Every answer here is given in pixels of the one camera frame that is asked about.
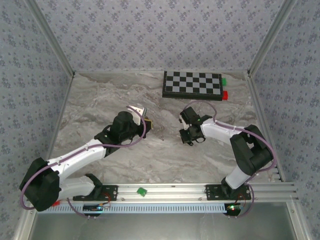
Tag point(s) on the green toy brick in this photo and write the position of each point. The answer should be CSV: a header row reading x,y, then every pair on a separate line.
x,y
141,191
223,81

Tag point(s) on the aluminium side beam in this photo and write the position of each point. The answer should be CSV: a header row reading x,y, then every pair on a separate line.
x,y
59,112
262,112

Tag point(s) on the grey metal shelf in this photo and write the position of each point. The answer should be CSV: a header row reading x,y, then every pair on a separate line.
x,y
160,227

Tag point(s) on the small circuit board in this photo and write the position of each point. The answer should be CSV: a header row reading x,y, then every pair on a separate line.
x,y
91,207
233,208

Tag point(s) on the aluminium frame post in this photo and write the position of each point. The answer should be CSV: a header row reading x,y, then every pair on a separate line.
x,y
271,37

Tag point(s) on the black grey chessboard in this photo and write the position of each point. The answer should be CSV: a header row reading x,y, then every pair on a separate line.
x,y
192,83

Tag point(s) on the red toy brick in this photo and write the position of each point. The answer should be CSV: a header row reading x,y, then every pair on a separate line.
x,y
225,95
57,203

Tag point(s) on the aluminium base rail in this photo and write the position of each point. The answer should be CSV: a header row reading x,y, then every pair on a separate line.
x,y
170,192

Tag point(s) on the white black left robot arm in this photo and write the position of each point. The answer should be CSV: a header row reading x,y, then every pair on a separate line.
x,y
75,156

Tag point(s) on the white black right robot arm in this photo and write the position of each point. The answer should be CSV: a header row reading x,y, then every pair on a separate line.
x,y
220,131

